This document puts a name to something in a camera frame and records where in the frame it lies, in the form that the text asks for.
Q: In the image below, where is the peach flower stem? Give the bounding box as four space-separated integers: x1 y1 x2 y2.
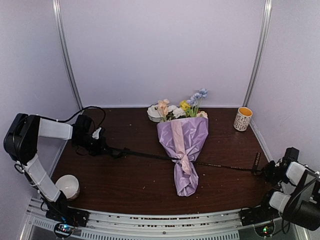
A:
157 99 170 122

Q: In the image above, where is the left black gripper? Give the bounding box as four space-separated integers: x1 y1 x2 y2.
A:
71 134 111 156

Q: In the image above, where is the front aluminium rail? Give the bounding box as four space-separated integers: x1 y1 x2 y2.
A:
19 197 310 240

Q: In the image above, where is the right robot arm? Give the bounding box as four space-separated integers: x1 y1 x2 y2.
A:
256 147 320 231

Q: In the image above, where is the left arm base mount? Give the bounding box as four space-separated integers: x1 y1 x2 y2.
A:
45 208 90 227

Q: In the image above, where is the aluminium frame post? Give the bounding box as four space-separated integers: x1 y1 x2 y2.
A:
52 0 83 110
242 0 273 107

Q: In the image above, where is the round white bowl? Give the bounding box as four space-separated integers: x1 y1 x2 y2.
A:
55 174 80 201

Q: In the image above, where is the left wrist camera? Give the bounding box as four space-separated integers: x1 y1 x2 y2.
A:
91 126 105 140

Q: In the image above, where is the blue flower stem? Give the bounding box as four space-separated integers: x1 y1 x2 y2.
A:
186 88 208 117

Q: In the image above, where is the scalloped white bowl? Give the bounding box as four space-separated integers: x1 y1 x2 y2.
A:
147 104 162 123

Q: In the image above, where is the pink wrapping paper sheet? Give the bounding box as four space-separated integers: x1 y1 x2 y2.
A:
156 117 209 197

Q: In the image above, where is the right aluminium frame post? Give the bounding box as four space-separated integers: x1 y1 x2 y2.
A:
242 0 273 107

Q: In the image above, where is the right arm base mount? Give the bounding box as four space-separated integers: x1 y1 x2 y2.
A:
239 206 280 227

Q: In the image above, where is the patterned mug orange inside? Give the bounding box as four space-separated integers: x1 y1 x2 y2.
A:
233 106 253 132

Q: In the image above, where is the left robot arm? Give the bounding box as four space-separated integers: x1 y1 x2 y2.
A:
3 113 111 203

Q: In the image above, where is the black printed ribbon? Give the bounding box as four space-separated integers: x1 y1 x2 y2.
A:
103 147 263 175

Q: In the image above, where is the left aluminium frame post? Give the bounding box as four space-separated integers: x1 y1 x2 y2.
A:
52 0 83 110

